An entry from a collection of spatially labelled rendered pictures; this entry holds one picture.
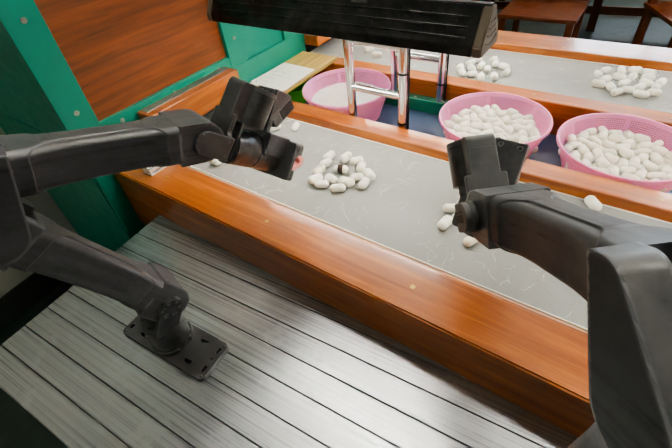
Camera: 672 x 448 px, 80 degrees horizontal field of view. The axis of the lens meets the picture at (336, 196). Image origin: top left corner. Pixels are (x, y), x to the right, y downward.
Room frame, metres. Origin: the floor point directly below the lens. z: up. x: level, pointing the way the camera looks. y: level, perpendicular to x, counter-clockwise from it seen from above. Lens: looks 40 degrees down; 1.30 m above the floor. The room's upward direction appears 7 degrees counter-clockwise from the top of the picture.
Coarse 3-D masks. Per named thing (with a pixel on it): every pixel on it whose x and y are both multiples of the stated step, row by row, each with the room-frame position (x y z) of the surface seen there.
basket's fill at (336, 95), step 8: (328, 88) 1.23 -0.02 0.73; (336, 88) 1.20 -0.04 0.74; (344, 88) 1.19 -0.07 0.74; (320, 96) 1.16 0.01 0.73; (328, 96) 1.15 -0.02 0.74; (336, 96) 1.14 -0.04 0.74; (344, 96) 1.13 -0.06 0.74; (360, 96) 1.12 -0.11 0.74; (368, 96) 1.12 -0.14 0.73; (376, 96) 1.12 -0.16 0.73; (328, 104) 1.10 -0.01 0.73; (336, 104) 1.09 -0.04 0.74; (344, 104) 1.09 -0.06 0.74
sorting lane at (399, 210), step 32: (288, 128) 0.98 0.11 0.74; (320, 128) 0.96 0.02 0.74; (320, 160) 0.81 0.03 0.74; (384, 160) 0.78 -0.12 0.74; (416, 160) 0.76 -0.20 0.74; (256, 192) 0.71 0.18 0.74; (288, 192) 0.70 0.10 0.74; (320, 192) 0.69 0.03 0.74; (352, 192) 0.67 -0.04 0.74; (384, 192) 0.66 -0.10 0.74; (416, 192) 0.65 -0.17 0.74; (448, 192) 0.63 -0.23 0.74; (352, 224) 0.57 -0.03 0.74; (384, 224) 0.56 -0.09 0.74; (416, 224) 0.55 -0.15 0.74; (416, 256) 0.47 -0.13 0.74; (448, 256) 0.46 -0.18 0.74; (480, 256) 0.45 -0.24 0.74; (512, 256) 0.45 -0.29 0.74; (512, 288) 0.38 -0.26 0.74; (544, 288) 0.37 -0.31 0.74; (576, 320) 0.31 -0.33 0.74
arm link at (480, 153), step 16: (448, 144) 0.43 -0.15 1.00; (464, 144) 0.41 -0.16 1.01; (480, 144) 0.40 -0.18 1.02; (464, 160) 0.40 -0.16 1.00; (480, 160) 0.38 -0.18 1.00; (496, 160) 0.38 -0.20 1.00; (464, 176) 0.39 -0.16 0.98; (480, 176) 0.37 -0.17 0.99; (496, 176) 0.37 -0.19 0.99; (464, 208) 0.31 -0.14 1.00; (464, 224) 0.31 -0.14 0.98
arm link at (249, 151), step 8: (240, 128) 0.53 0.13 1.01; (248, 128) 0.54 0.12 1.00; (232, 136) 0.53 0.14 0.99; (240, 136) 0.53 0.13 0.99; (248, 136) 0.54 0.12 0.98; (256, 136) 0.56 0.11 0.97; (240, 144) 0.52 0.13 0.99; (248, 144) 0.53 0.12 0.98; (256, 144) 0.54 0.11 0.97; (232, 152) 0.52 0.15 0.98; (240, 152) 0.52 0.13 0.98; (248, 152) 0.53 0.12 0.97; (256, 152) 0.54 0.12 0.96; (232, 160) 0.51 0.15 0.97; (240, 160) 0.52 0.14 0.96; (248, 160) 0.53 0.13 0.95; (256, 160) 0.54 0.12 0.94
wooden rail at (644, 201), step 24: (312, 120) 0.98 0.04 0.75; (336, 120) 0.95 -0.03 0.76; (360, 120) 0.93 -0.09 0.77; (408, 144) 0.80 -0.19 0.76; (432, 144) 0.78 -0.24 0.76; (528, 168) 0.65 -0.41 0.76; (552, 168) 0.64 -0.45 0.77; (576, 192) 0.57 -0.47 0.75; (600, 192) 0.55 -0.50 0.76; (624, 192) 0.54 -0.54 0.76; (648, 192) 0.54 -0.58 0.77; (648, 216) 0.50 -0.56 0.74
